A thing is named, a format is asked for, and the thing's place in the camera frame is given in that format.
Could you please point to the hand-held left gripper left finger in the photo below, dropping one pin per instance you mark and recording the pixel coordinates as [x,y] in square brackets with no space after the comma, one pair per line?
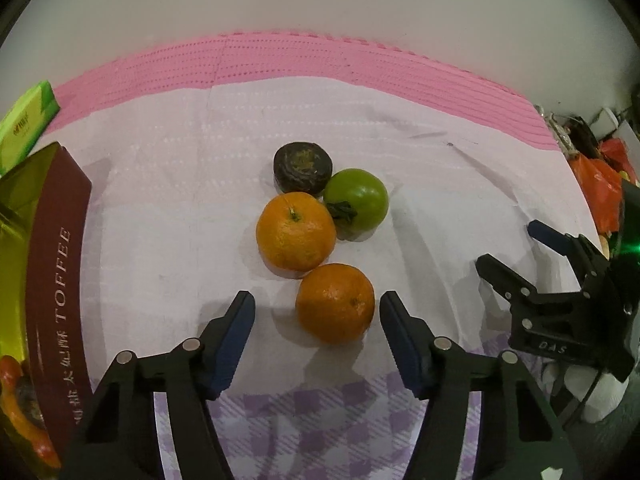
[232,340]

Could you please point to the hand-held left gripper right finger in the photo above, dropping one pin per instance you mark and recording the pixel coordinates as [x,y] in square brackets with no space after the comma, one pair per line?
[400,340]

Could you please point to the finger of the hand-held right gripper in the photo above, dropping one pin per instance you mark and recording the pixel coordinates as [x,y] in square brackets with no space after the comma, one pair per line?
[550,236]
[505,280]

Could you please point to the orange mandarin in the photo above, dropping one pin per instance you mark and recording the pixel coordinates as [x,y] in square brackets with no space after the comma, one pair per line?
[335,302]
[295,232]

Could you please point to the green persimmon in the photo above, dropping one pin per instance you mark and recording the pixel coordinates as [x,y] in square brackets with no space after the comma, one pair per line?
[357,199]

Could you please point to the maroon tin box gold inside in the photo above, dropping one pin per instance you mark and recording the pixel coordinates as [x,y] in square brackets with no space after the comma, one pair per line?
[55,285]

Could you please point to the dark brown wrinkled fruit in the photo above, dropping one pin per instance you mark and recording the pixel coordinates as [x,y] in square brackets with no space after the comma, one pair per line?
[27,402]
[302,167]

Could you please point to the yellow-orange round orange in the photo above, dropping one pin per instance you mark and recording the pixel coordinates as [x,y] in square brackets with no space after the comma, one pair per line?
[35,442]

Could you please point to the red persimmon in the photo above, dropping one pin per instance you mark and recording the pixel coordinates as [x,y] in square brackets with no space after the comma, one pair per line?
[10,370]

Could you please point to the person's right hand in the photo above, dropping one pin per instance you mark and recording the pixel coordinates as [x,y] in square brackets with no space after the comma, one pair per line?
[607,395]

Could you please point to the orange plastic bag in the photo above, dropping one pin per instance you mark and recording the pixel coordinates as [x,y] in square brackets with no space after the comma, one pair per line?
[595,185]

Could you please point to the white purple checked cloth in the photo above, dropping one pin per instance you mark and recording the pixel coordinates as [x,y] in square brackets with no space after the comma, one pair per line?
[175,185]

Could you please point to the pink ribbed blanket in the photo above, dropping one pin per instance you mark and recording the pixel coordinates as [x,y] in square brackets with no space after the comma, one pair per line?
[300,60]

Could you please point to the green tissue pack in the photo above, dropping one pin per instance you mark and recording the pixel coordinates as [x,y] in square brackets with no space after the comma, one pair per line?
[25,125]

